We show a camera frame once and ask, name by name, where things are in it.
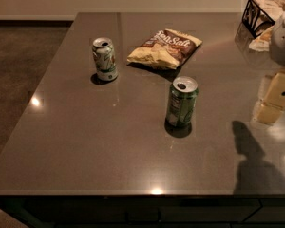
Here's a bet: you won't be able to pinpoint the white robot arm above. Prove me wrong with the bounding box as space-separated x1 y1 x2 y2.
254 11 285 125

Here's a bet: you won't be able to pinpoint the white and green soda can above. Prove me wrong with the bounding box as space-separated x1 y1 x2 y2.
92 37 118 82

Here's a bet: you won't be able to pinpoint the sea salt chips bag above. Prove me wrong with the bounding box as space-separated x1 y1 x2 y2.
127 28 202 70

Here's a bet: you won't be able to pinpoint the dark cabinet drawers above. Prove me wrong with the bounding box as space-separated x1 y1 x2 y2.
0 196 285 228

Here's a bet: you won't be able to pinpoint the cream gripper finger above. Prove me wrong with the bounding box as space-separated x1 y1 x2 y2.
256 102 283 125

